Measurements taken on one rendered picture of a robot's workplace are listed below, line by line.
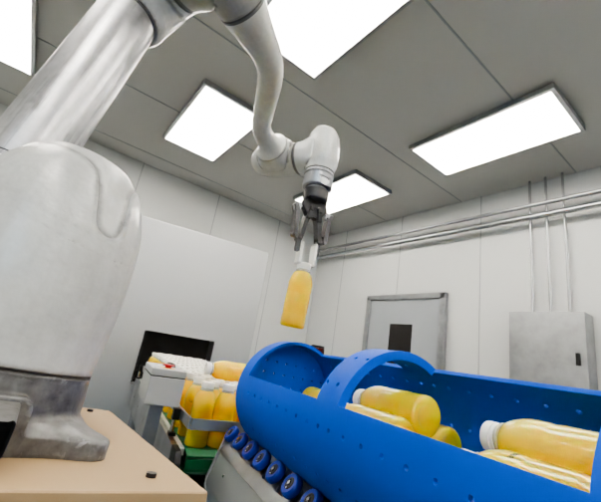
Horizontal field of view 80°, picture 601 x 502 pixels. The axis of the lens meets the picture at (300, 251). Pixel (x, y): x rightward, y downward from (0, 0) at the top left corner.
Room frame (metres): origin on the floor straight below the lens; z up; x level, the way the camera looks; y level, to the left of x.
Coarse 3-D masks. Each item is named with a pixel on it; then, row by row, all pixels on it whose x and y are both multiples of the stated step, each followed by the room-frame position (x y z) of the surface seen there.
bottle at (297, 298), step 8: (296, 272) 0.95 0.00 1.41; (304, 272) 0.95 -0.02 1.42; (296, 280) 0.94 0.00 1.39; (304, 280) 0.94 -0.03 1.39; (288, 288) 0.96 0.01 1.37; (296, 288) 0.94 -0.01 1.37; (304, 288) 0.94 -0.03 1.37; (288, 296) 0.95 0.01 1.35; (296, 296) 0.94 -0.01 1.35; (304, 296) 0.95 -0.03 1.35; (288, 304) 0.95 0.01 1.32; (296, 304) 0.94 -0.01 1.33; (304, 304) 0.95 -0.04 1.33; (288, 312) 0.95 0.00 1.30; (296, 312) 0.95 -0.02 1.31; (304, 312) 0.96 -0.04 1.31; (280, 320) 0.98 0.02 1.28; (288, 320) 0.95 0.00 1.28; (296, 320) 0.95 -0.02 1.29; (304, 320) 0.97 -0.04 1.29; (296, 328) 1.00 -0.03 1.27
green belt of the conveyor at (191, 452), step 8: (176, 432) 1.30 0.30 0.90; (184, 448) 1.15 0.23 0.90; (192, 448) 1.15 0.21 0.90; (200, 448) 1.16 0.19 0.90; (208, 448) 1.18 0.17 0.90; (184, 456) 1.26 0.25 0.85; (192, 456) 1.12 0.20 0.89; (200, 456) 1.13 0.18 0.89; (208, 456) 1.14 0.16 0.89; (184, 464) 1.11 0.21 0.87; (192, 464) 1.12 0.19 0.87; (200, 464) 1.13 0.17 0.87; (208, 464) 1.14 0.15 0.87; (184, 472) 1.12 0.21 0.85; (192, 472) 1.13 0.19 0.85; (200, 472) 1.14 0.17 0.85
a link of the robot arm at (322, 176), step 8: (312, 168) 0.93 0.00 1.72; (320, 168) 0.93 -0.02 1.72; (328, 168) 0.93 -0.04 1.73; (304, 176) 0.96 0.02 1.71; (312, 176) 0.93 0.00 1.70; (320, 176) 0.93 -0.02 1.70; (328, 176) 0.94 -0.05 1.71; (304, 184) 0.96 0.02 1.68; (312, 184) 0.94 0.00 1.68; (320, 184) 0.94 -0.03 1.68; (328, 184) 0.94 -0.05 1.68
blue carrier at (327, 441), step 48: (240, 384) 1.00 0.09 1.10; (288, 384) 1.08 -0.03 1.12; (336, 384) 0.63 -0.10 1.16; (384, 384) 0.88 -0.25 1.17; (432, 384) 0.73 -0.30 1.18; (480, 384) 0.62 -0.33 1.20; (528, 384) 0.54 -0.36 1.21; (288, 432) 0.73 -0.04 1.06; (336, 432) 0.59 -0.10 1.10; (384, 432) 0.50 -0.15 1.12; (336, 480) 0.60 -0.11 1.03; (384, 480) 0.49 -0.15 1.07; (432, 480) 0.42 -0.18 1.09; (480, 480) 0.37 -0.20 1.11; (528, 480) 0.34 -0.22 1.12
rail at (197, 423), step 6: (192, 420) 1.13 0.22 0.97; (198, 420) 1.14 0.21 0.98; (204, 420) 1.15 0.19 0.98; (210, 420) 1.15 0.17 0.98; (216, 420) 1.16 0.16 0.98; (222, 420) 1.17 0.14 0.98; (192, 426) 1.13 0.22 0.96; (198, 426) 1.14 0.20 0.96; (204, 426) 1.15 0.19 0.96; (210, 426) 1.16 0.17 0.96; (216, 426) 1.16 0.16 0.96; (222, 426) 1.17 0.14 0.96; (228, 426) 1.18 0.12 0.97; (240, 426) 1.20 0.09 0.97; (240, 432) 1.20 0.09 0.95
